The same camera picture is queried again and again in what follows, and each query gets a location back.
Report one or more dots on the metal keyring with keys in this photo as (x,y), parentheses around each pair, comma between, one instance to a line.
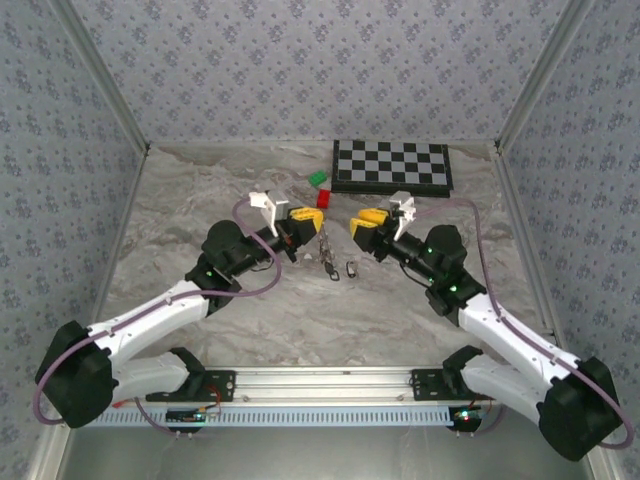
(330,270)

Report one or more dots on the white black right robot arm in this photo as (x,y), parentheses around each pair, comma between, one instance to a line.
(505,335)

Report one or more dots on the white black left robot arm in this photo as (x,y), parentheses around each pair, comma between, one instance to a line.
(145,320)

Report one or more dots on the red toy brick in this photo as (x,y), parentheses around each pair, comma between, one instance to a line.
(325,198)

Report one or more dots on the green toy brick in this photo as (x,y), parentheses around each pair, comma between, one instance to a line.
(317,178)

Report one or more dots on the black grey chessboard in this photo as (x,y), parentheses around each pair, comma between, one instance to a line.
(390,165)

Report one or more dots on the small circuit board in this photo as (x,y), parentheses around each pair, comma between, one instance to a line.
(467,415)
(186,415)

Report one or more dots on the red plastic block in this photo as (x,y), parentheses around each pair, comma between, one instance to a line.
(119,403)

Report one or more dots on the aluminium table side rail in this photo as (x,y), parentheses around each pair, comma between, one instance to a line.
(529,240)
(125,220)

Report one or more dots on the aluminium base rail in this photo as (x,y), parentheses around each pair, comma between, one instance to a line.
(320,382)

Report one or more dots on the aluminium frame post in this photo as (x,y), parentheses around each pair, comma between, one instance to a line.
(545,75)
(104,75)

